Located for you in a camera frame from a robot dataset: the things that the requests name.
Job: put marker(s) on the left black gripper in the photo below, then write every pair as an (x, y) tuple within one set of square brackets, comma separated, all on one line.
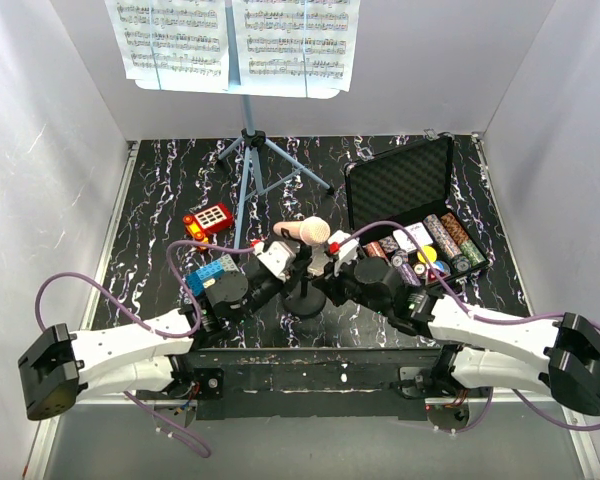
[(293, 279)]

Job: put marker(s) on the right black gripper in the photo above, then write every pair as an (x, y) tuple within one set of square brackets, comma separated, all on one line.
[(332, 289)]

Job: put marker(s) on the black microphone stand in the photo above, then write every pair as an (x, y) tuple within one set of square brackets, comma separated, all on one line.
[(306, 301)]

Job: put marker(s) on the pink toy microphone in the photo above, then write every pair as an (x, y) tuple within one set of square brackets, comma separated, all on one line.
[(311, 231)]

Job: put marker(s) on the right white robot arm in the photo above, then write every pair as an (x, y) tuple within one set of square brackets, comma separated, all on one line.
[(556, 357)]

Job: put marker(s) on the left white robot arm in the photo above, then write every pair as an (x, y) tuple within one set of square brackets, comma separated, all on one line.
[(62, 367)]

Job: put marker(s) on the red white chip row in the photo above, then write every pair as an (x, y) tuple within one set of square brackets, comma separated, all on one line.
[(374, 249)]

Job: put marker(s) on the blue grey brick toy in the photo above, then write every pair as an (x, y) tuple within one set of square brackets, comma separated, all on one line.
[(199, 279)]

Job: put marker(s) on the blue music stand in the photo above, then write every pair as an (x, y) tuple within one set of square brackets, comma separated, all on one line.
[(253, 142)]

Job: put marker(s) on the white card deck box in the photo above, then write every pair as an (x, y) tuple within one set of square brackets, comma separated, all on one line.
[(415, 231)]

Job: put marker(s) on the yellow dealer button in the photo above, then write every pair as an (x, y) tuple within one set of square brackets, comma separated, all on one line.
[(426, 254)]

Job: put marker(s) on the black poker chip case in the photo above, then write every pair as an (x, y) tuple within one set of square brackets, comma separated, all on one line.
[(404, 184)]

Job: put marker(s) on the blue white chip row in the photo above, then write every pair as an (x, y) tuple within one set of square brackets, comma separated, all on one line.
[(441, 236)]

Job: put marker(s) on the brown chip row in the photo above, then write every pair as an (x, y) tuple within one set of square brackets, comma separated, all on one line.
[(454, 228)]

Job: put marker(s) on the green chip row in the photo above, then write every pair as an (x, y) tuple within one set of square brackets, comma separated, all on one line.
[(472, 252)]

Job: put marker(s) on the right sheet music page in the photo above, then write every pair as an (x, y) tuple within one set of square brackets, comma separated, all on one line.
[(296, 47)]

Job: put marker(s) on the sheet music page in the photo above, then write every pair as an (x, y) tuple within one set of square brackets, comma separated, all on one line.
[(296, 47), (173, 45)]

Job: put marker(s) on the left sheet music page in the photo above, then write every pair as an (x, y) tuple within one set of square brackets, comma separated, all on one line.
[(173, 45)]

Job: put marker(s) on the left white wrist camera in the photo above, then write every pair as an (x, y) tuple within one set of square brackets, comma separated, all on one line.
[(277, 258)]

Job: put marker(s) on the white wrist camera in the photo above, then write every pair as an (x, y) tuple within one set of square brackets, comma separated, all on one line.
[(342, 250), (277, 258)]

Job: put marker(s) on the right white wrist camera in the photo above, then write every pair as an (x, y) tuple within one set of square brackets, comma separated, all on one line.
[(342, 250)]

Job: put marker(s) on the left aluminium rail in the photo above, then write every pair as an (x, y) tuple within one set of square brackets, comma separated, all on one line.
[(109, 239)]

